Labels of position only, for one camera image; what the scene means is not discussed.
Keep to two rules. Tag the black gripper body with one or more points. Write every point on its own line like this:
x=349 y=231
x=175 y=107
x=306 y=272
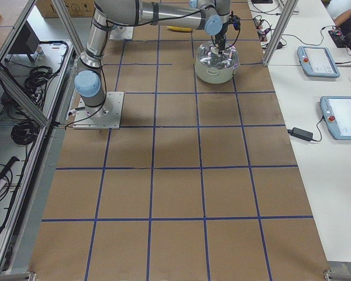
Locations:
x=221 y=37

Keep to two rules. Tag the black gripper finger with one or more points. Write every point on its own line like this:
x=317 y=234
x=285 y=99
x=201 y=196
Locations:
x=222 y=45
x=218 y=44

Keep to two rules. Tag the glass pot lid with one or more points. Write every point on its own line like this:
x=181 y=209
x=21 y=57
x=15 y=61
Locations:
x=208 y=55

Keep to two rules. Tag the pale green cooking pot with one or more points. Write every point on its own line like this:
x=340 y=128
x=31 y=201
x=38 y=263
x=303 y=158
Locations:
x=212 y=75

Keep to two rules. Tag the yellow corn cob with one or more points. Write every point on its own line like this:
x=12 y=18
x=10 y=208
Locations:
x=178 y=29

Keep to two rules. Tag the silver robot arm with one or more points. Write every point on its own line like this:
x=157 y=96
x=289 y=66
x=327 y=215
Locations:
x=157 y=48

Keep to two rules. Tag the small circuit boards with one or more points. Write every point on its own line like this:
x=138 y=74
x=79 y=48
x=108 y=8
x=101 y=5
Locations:
x=263 y=28

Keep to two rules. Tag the far blue teach pendant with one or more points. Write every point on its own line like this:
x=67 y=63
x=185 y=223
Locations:
x=317 y=62

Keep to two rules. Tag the blue teach pendant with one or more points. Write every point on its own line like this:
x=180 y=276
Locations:
x=317 y=62
x=337 y=113

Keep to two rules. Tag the black power adapter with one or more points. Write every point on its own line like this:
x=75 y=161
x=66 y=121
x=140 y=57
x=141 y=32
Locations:
x=301 y=134

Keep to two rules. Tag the near blue teach pendant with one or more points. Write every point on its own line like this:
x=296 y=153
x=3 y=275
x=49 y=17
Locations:
x=337 y=113

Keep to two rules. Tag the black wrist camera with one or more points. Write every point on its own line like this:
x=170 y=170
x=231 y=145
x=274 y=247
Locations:
x=235 y=21

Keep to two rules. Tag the aluminium frame post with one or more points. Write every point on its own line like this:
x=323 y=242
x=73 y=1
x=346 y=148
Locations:
x=279 y=30

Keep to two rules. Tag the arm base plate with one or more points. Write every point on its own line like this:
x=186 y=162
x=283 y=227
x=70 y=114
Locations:
x=109 y=116
x=119 y=33

